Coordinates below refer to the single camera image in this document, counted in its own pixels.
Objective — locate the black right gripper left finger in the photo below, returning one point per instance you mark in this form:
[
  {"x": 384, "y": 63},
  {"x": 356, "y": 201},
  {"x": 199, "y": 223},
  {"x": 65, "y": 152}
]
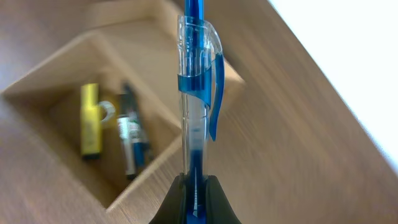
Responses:
[{"x": 173, "y": 208}]

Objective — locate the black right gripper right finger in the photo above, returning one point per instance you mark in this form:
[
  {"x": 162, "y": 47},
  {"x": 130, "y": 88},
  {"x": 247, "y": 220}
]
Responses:
[{"x": 218, "y": 208}]

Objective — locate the blue whiteboard marker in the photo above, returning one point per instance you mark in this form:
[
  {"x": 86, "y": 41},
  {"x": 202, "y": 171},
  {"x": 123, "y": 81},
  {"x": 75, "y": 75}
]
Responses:
[{"x": 143, "y": 152}]

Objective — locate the black whiteboard marker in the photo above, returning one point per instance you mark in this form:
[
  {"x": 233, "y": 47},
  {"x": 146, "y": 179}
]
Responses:
[{"x": 125, "y": 137}]

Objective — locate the yellow tape roll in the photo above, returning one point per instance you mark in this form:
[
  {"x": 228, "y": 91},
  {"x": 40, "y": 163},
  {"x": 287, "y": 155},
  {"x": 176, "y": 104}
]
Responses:
[{"x": 108, "y": 112}]

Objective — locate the yellow highlighter marker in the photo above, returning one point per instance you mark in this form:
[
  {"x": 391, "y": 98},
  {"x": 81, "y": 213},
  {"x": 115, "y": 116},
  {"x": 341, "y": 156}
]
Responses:
[{"x": 90, "y": 122}]

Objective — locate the blue clear ballpoint pen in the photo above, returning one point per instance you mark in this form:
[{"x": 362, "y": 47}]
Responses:
[{"x": 201, "y": 86}]

